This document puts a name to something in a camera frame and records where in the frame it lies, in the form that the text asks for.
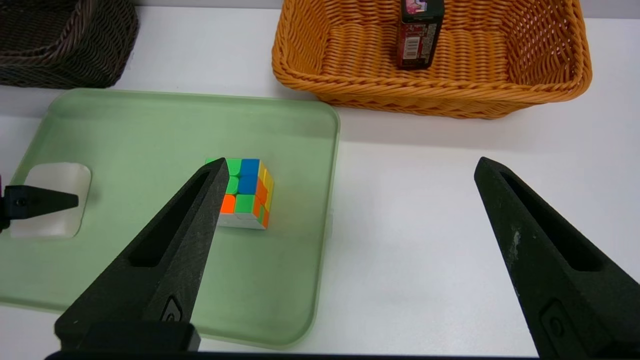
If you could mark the black red snack box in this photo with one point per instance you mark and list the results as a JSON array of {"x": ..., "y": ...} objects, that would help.
[{"x": 417, "y": 45}]

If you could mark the colourful puzzle cube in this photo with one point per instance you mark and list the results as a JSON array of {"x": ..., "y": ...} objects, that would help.
[{"x": 247, "y": 185}]

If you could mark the green plastic tray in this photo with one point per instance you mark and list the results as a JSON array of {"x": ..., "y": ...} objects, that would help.
[{"x": 150, "y": 140}]

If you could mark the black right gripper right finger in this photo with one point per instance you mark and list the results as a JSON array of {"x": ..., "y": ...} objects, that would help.
[{"x": 545, "y": 280}]

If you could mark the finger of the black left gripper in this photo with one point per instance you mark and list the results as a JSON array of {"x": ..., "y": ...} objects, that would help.
[{"x": 35, "y": 202}]

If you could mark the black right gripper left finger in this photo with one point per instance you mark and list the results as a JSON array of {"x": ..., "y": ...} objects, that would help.
[{"x": 180, "y": 280}]

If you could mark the orange wicker basket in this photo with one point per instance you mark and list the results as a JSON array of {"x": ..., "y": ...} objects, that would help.
[{"x": 450, "y": 95}]

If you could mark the white soap bar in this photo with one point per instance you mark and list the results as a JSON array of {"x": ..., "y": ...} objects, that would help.
[{"x": 55, "y": 175}]

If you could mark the dark brown wicker basket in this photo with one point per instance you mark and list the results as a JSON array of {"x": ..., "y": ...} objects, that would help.
[{"x": 65, "y": 45}]

